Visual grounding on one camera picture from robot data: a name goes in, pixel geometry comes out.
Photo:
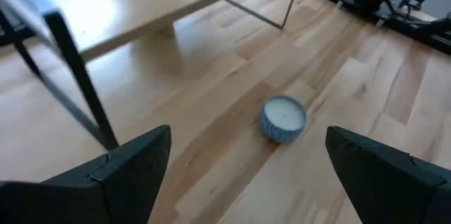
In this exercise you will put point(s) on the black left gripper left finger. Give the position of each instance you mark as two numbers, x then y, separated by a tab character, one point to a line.
134	181

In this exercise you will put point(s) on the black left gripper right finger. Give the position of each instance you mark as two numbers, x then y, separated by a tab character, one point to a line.
380	181

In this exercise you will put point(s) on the white candle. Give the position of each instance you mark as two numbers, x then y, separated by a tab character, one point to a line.
283	115

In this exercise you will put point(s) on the wooden shelf with black legs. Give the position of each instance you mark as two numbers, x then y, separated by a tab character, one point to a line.
141	5

